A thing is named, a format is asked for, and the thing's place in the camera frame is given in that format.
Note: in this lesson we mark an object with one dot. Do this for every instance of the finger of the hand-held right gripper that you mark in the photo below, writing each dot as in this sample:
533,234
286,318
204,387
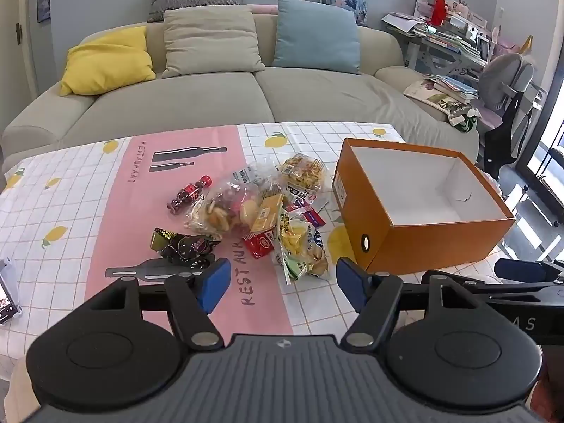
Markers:
524,270
506,291

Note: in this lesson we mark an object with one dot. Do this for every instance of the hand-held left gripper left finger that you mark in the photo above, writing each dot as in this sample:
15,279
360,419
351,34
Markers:
213,284

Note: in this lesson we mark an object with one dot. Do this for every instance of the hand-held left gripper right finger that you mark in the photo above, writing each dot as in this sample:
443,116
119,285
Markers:
352,284

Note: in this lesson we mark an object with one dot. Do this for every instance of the clear bag of cookies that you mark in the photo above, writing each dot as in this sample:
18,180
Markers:
220,213

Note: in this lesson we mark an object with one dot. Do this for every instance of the orange cardboard box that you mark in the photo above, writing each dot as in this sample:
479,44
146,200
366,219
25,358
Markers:
423,242

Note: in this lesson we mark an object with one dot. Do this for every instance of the red white snack packet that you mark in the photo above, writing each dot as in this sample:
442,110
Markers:
304,202

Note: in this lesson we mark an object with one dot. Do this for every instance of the golden yellow snack bag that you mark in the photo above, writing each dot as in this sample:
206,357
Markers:
304,172

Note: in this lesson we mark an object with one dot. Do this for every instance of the dark purple gold snack packet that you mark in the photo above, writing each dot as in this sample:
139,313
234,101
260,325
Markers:
180,246

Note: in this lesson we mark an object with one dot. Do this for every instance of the clear bag of yellow chips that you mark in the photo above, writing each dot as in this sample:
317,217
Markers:
302,251

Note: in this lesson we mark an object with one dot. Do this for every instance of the small red packet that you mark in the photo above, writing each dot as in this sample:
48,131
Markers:
260,243

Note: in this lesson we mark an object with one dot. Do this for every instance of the black metal rack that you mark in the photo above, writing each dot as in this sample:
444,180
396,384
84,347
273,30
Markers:
546,185

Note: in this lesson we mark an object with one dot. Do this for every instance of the yellow wafer packet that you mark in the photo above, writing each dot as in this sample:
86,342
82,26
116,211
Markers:
266,213

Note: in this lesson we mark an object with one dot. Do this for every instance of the cola bottle shaped candy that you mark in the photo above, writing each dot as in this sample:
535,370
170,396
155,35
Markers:
187,196

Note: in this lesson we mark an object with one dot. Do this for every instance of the clear packet with striped label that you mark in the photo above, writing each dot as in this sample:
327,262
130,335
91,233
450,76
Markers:
251,174

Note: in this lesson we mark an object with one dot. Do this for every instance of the black garment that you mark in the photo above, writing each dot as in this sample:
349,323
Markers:
500,141

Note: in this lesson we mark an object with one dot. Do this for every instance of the green white bag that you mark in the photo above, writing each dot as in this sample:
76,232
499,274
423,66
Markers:
462,121

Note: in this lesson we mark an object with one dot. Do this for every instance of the beige sofa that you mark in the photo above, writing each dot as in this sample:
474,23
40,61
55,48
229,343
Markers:
185,101

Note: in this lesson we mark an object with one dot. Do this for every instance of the grey office chair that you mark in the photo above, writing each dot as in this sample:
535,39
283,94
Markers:
506,79

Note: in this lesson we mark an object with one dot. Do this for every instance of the stack of books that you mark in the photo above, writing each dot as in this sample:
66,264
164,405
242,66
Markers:
445,92

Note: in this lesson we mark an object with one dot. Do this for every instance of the smartphone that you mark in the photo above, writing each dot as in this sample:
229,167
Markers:
6,293

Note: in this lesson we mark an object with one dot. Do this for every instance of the cluttered white desk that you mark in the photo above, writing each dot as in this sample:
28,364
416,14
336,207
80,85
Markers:
440,46

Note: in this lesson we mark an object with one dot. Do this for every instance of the beige cushion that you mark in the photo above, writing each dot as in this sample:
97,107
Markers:
211,44

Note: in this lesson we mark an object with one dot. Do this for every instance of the yellow cushion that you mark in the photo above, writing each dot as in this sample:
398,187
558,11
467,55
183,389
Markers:
105,64

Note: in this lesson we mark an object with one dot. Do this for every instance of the light blue cushion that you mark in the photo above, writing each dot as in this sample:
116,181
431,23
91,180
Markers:
315,35

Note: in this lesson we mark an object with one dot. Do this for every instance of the red bag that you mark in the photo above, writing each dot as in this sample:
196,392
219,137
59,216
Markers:
438,9

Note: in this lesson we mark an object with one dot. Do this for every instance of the pink blanket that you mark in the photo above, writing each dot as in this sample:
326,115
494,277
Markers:
264,9

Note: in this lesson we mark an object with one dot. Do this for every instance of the grey striped cushion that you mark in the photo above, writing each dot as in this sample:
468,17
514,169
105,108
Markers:
194,0

